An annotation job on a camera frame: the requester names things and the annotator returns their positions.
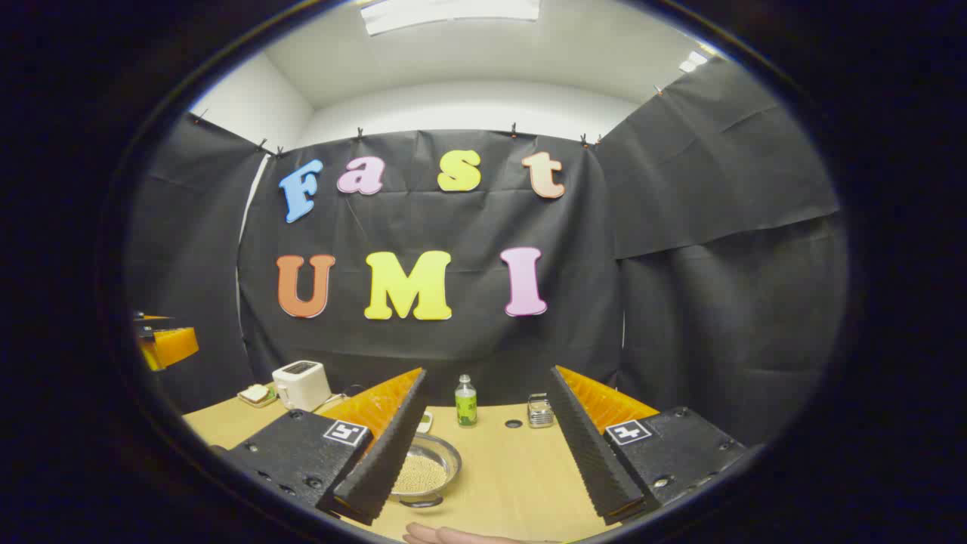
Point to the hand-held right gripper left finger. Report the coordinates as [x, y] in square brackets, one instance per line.
[385, 461]

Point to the white toaster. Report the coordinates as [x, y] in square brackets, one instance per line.
[301, 385]

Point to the green label drink bottle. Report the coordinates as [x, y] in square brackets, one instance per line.
[466, 404]

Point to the ceiling light panel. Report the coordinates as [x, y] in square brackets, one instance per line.
[453, 13]
[692, 62]

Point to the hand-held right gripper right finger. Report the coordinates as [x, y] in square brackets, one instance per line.
[593, 453]

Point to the stainless steel pot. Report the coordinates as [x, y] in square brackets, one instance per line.
[446, 453]

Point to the sandwich on small plate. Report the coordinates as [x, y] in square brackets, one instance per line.
[256, 394]

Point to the white divided bean dish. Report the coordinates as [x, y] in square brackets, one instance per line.
[425, 421]

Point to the pile of soybeans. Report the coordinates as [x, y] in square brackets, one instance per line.
[419, 474]

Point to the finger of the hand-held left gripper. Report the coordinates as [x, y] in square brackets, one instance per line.
[151, 318]
[175, 346]

